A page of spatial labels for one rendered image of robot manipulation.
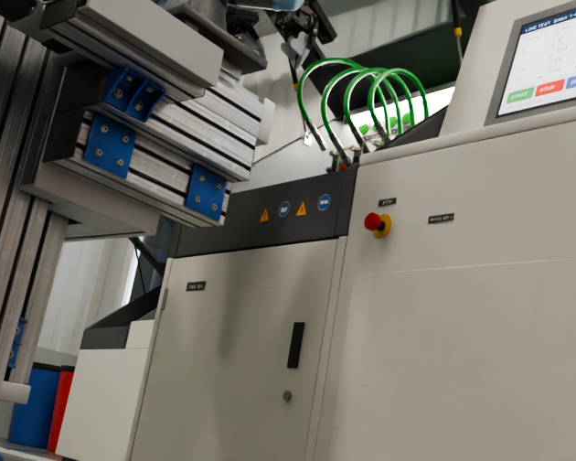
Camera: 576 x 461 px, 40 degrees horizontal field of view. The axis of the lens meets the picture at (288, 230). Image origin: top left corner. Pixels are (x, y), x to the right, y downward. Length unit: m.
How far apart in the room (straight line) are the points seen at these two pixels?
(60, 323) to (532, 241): 8.26
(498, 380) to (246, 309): 0.73
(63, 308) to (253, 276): 7.57
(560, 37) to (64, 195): 1.17
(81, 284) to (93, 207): 8.05
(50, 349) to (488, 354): 8.11
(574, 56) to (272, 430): 1.05
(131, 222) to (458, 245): 0.61
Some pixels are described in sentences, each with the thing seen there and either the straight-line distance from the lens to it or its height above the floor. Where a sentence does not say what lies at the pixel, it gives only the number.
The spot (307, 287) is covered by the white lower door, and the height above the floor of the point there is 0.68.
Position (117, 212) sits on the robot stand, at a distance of 1.49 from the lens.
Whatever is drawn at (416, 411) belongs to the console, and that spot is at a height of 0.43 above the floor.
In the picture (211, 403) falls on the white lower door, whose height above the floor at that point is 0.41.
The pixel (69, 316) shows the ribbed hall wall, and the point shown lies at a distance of 9.42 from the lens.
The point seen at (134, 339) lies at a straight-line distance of 5.18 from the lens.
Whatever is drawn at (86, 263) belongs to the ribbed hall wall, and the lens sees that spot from 9.54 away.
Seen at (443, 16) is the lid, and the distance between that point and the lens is 2.38.
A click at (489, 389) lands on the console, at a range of 1.40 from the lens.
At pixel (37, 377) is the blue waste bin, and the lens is 8.05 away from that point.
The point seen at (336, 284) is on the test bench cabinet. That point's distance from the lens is 1.69.
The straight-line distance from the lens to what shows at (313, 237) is 1.79.
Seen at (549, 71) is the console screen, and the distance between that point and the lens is 1.92.
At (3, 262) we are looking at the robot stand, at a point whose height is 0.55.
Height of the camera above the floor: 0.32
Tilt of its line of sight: 16 degrees up
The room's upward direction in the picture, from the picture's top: 10 degrees clockwise
